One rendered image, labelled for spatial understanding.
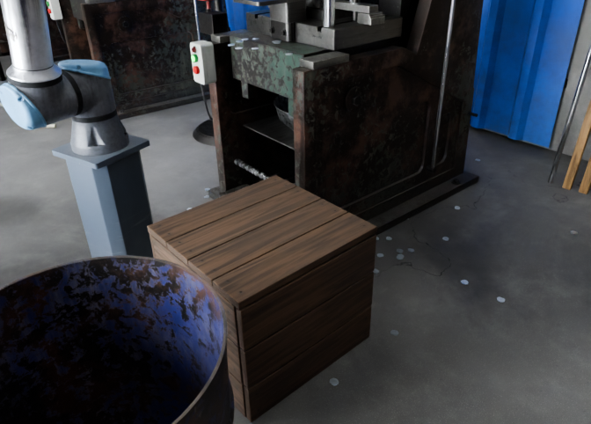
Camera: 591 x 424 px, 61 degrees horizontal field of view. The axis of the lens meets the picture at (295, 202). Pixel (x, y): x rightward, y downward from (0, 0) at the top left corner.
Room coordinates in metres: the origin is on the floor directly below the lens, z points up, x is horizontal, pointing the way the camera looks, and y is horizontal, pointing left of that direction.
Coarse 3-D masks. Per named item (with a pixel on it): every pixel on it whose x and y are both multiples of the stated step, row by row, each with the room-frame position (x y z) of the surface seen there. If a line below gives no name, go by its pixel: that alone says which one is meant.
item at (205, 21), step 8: (200, 16) 1.87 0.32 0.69; (208, 16) 1.82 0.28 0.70; (216, 16) 1.82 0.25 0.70; (224, 16) 1.84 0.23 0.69; (200, 24) 1.87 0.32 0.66; (208, 24) 1.82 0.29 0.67; (216, 24) 1.81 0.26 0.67; (224, 24) 1.83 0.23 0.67; (208, 32) 1.83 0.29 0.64; (216, 32) 1.81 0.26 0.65; (224, 32) 1.83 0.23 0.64
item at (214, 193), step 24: (216, 48) 1.75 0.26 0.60; (216, 72) 1.75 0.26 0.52; (216, 96) 1.74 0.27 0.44; (240, 96) 1.81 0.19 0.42; (264, 96) 1.88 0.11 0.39; (216, 120) 1.75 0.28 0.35; (240, 120) 1.80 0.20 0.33; (216, 144) 1.77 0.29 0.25; (240, 144) 1.79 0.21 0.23; (264, 144) 1.87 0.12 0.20; (240, 168) 1.79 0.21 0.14; (264, 168) 1.87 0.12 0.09; (288, 168) 1.95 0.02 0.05; (216, 192) 1.79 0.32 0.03
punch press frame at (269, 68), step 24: (384, 0) 1.77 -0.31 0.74; (408, 0) 1.74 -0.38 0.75; (408, 24) 1.77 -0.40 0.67; (264, 48) 1.61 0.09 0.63; (288, 48) 1.54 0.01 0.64; (312, 48) 1.53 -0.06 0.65; (360, 48) 1.60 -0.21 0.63; (240, 72) 1.72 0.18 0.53; (264, 72) 1.61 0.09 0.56; (288, 72) 1.51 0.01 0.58; (288, 96) 1.51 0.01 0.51
